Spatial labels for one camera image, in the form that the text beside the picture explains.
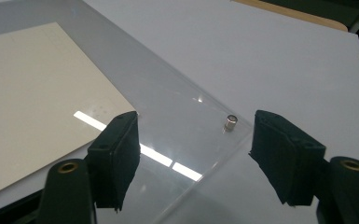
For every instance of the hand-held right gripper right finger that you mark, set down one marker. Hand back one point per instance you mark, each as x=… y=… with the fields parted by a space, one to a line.
x=284 y=155

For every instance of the small silver metal standoff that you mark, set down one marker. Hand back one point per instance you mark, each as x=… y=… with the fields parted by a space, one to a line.
x=230 y=123

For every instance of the clear acrylic sheet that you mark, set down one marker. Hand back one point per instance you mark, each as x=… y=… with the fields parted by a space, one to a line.
x=174 y=124

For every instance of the cream paper sheet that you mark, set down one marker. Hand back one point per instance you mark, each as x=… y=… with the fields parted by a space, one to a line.
x=37 y=102

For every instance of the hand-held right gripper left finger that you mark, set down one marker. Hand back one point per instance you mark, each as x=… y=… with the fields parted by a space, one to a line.
x=115 y=161

